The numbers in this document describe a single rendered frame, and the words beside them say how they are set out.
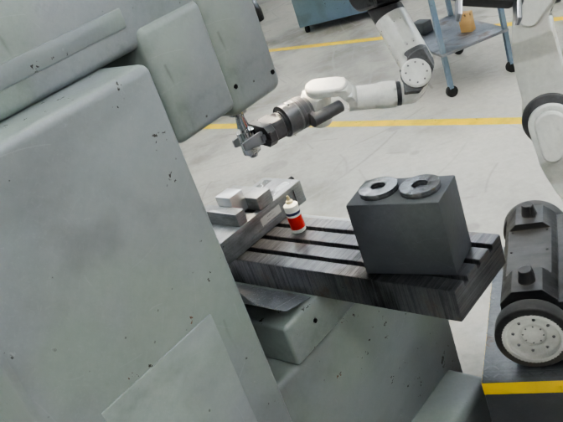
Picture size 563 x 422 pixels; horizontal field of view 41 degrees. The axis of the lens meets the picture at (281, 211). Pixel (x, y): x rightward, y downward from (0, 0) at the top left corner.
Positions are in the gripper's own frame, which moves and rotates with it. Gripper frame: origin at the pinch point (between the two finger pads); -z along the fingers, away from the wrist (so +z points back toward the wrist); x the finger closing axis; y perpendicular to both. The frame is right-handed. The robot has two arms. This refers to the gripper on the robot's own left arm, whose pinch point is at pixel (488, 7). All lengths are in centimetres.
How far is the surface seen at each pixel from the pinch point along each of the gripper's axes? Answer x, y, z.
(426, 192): 6.1, -35.3, -18.1
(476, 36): -57, -271, 270
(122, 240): 63, -20, -44
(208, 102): 55, -28, -3
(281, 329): 36, -72, -37
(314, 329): 28, -78, -33
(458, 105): -47, -284, 219
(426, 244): 5, -45, -25
